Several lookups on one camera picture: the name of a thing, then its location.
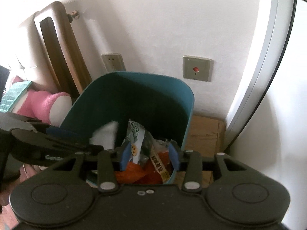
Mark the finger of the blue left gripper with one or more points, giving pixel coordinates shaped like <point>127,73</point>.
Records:
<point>67,136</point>

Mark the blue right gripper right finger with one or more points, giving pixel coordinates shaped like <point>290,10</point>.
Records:
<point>174,155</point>

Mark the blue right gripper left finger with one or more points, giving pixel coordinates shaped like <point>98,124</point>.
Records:
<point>125,155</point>

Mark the white tissue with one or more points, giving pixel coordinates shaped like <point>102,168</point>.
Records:
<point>105,136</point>

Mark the teal plastic trash bin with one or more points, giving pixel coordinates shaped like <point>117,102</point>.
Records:
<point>162,104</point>

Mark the yellow black snack wrapper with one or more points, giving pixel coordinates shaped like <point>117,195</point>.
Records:
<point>160,162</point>

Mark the pink plush toy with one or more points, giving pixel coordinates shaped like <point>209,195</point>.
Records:
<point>43,105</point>

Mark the green white snack packet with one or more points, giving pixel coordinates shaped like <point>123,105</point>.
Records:
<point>135,135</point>

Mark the orange snack bag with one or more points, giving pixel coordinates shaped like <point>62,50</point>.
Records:
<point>138,174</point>

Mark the wooden nightstand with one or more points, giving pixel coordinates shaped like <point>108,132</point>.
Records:
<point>206,135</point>

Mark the beige padded headboard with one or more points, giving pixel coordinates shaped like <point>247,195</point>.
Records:
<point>23,54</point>

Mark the grey wall switch plate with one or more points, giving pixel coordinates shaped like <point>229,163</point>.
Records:
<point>197,68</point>

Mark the grey wall socket plate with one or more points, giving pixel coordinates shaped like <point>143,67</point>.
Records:
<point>113,62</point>

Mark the white door frame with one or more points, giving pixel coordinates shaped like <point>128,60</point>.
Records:
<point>271,35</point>

